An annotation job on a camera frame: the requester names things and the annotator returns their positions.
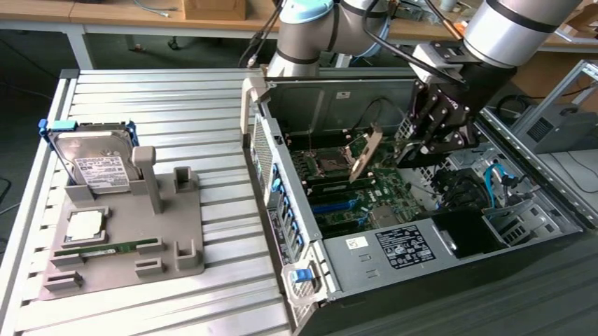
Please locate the CPU socket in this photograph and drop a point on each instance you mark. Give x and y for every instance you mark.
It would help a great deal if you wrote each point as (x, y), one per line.
(331, 162)

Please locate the green graphics card black cooler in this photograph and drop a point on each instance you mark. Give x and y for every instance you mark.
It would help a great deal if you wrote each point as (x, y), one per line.
(366, 154)

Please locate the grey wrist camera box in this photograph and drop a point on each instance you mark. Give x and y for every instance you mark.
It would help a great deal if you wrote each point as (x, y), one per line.
(439, 57)

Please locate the metal disk bay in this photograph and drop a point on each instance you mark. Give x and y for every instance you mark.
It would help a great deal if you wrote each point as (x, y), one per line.
(514, 227)

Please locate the open grey PC case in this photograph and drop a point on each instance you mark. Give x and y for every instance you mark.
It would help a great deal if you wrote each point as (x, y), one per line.
(262, 147)

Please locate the blue case latch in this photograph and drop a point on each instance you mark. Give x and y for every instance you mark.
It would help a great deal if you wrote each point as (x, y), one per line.
(301, 274)

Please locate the grey parts rack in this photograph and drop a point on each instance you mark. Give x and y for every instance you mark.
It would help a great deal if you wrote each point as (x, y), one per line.
(122, 217)

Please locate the aluminium profile frame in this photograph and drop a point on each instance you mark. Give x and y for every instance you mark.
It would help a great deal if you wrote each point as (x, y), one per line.
(568, 82)

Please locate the metal socket cover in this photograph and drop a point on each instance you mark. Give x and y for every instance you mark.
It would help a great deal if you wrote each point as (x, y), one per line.
(355, 147)

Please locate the grey metal cabinet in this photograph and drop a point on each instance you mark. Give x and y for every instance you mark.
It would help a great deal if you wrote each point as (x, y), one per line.
(570, 133)

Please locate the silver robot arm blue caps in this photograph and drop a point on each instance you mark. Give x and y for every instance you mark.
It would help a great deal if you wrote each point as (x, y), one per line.
(514, 31)

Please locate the green RAM stick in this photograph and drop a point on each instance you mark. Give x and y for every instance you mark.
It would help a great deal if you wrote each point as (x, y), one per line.
(107, 249)

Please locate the silver CPU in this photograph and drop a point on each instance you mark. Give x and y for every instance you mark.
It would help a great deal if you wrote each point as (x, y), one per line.
(84, 225)

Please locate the hard disk in blue caddy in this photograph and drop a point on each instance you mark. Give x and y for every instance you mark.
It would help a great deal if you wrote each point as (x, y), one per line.
(94, 157)

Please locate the brown cardboard box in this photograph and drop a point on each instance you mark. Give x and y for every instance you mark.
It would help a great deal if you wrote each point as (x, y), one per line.
(215, 8)

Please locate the grey power supply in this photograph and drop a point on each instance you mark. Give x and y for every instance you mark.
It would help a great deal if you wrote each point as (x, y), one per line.
(365, 259)

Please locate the blue expansion slot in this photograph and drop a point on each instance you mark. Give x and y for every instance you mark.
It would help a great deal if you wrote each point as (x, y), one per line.
(334, 206)

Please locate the silver chipset heatsink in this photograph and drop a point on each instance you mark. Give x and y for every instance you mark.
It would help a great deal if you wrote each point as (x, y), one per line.
(385, 215)

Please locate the black RAM stick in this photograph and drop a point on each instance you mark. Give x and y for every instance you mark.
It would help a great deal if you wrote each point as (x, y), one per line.
(327, 185)

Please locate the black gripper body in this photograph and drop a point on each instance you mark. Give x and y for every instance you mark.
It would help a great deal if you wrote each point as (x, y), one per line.
(486, 87)

